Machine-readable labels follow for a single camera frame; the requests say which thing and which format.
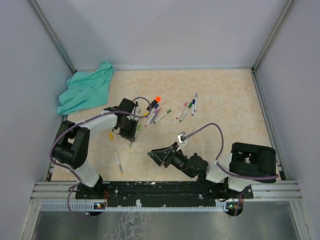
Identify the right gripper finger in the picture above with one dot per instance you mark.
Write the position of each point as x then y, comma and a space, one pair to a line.
158, 157
165, 150

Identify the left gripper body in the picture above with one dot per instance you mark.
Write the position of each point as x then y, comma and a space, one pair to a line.
128, 130

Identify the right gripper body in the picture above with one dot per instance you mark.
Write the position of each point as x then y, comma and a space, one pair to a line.
176, 158

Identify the light green cap pen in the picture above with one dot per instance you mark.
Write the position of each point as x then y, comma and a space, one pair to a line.
136, 134

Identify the yellow pen cap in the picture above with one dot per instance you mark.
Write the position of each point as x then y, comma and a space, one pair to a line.
111, 136

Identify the pink cap pen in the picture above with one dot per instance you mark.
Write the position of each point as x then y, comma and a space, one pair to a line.
181, 110
151, 118

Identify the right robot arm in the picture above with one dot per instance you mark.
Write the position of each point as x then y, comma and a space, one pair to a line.
245, 165

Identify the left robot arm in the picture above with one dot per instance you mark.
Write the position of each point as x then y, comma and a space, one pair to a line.
71, 149

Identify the purple cap pen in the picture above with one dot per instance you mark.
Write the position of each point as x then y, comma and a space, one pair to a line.
155, 116

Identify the blue cap pen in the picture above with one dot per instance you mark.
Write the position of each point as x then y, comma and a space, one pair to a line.
193, 107
153, 110

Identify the dark green cap pen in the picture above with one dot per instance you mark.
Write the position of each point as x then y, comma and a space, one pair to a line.
162, 116

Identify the green cap pen right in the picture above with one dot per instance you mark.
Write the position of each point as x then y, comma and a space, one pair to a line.
185, 112

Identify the blue cap pen right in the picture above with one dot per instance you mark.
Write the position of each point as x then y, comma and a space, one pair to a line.
193, 107

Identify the lilac cap pen right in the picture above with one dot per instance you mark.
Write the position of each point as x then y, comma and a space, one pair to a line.
196, 98

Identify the black orange highlighter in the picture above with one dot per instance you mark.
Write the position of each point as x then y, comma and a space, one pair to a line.
154, 103

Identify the teal cloth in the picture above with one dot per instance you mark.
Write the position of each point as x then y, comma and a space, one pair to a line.
86, 90

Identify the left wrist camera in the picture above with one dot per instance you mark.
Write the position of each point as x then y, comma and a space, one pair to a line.
137, 111

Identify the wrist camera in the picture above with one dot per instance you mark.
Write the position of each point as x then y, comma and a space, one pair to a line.
137, 111
182, 140

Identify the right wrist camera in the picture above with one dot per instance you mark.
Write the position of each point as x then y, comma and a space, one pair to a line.
182, 140

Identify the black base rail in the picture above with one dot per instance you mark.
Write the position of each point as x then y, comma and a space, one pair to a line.
156, 194

